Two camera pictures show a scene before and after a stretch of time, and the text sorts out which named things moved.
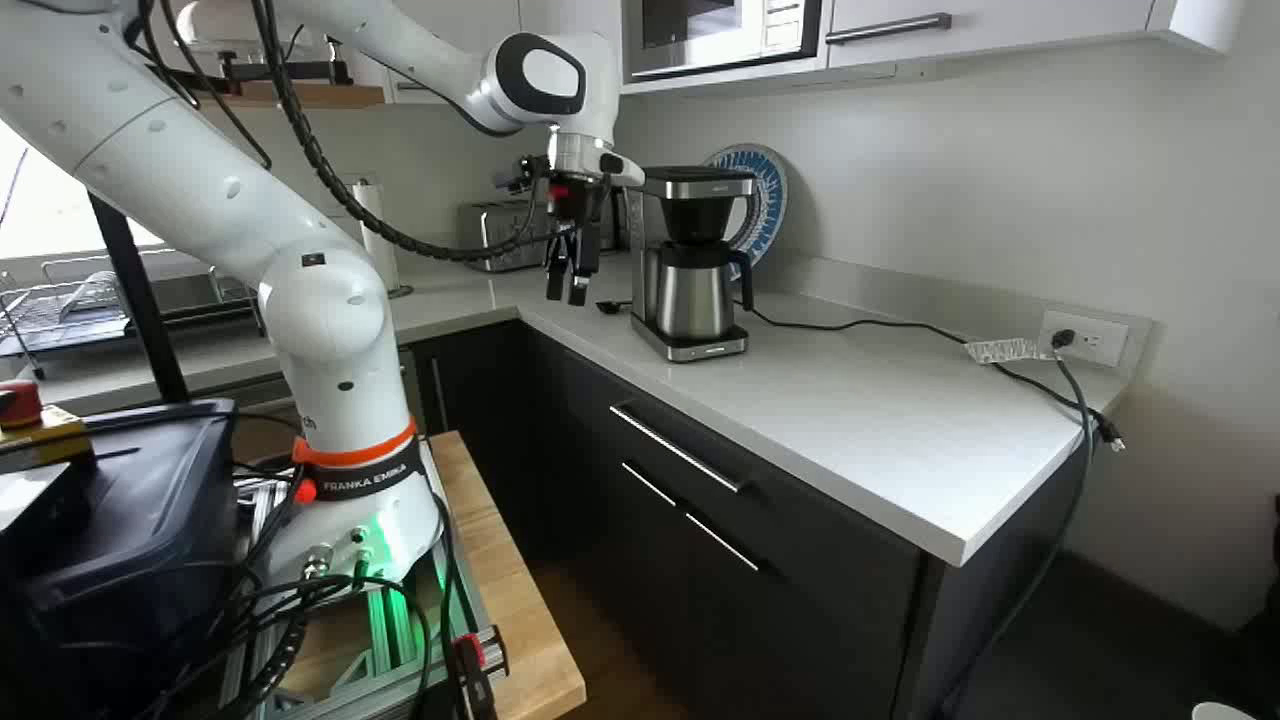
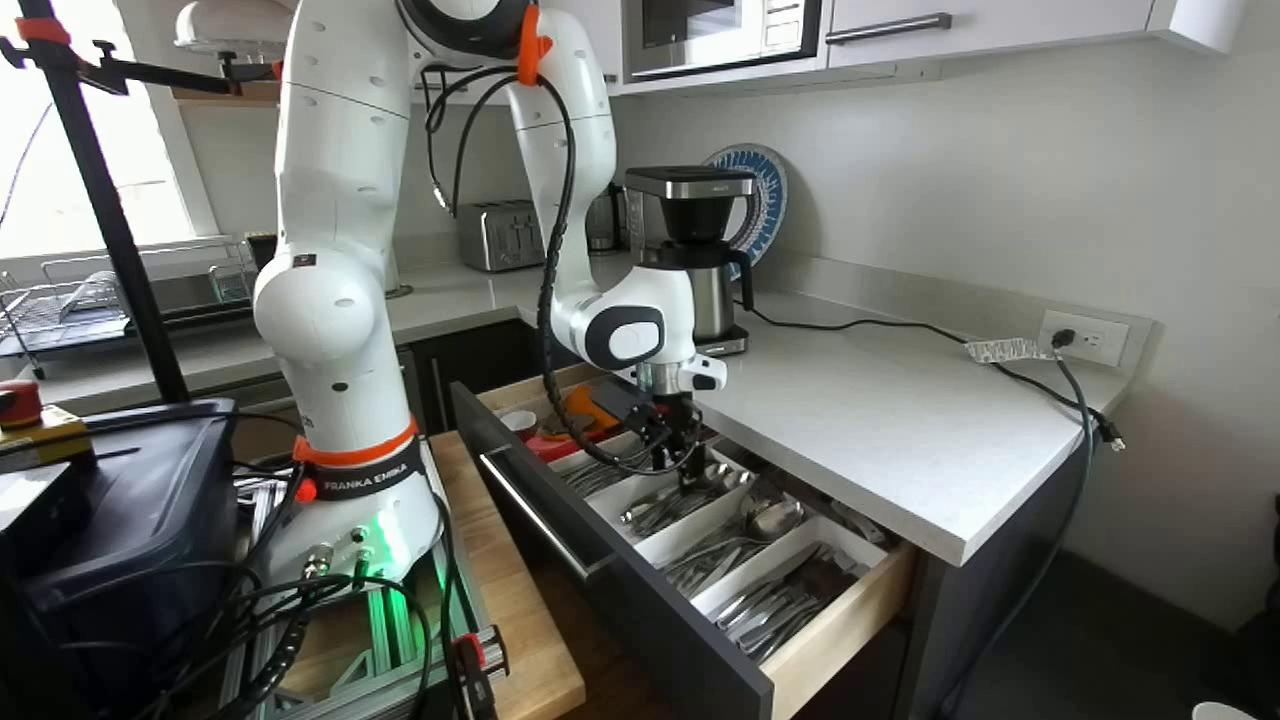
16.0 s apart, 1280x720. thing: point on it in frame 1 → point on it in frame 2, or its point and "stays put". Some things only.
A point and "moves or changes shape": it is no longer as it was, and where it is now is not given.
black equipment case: (119, 597) stays put
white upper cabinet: (864, 33) stays put
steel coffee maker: (689, 284) stays put
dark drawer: (727, 466) moves or changes shape
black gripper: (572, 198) → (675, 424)
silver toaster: (505, 238) stays put
